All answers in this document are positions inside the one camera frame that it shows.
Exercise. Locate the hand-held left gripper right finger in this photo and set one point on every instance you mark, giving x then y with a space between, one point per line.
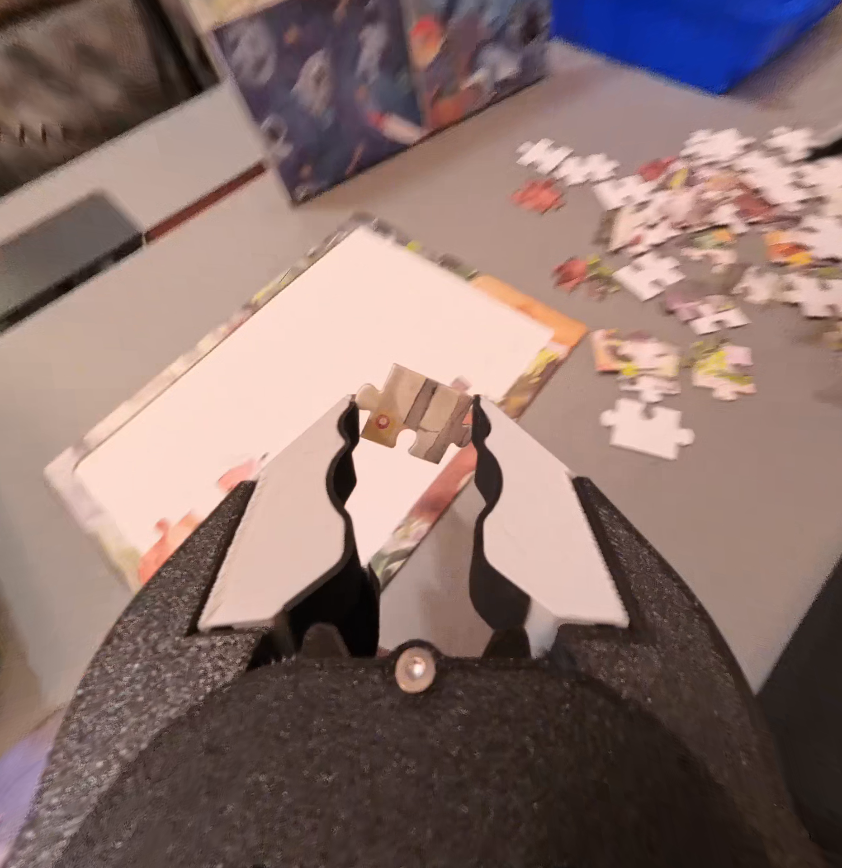
550 542

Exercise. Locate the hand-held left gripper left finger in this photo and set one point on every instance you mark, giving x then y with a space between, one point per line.
278 542

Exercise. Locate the yellow and grey puzzle piece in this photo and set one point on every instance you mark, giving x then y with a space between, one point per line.
421 413

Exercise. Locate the cardboard puzzle frame tray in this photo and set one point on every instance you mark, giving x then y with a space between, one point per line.
292 339

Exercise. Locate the pile of puzzle pieces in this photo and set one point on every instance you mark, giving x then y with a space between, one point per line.
699 203

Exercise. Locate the dark desk inset panel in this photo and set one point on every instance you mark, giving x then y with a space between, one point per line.
55 258

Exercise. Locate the adjacent grey desk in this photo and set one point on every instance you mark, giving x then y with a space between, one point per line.
156 156

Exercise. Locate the orange corner puzzle piece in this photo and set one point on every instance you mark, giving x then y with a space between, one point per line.
170 542

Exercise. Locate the black dimpled chair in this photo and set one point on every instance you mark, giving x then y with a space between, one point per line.
814 712

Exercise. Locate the printed puzzle box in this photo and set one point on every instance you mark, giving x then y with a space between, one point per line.
339 88

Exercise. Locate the blue plastic bin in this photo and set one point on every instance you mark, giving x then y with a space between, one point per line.
685 41

